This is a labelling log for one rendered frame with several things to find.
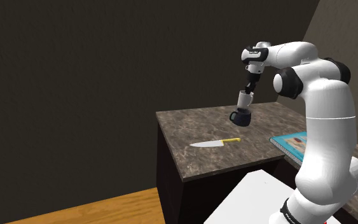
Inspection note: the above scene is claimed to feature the white mug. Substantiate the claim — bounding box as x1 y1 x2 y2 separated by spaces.
237 90 255 109

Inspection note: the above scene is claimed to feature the dark blue mug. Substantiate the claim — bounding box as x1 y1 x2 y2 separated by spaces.
229 107 252 128

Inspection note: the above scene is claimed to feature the teal book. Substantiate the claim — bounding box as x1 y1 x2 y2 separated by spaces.
268 131 308 166

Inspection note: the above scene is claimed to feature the yellow handled kitchen knife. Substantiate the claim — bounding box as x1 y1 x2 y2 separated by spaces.
189 137 242 148

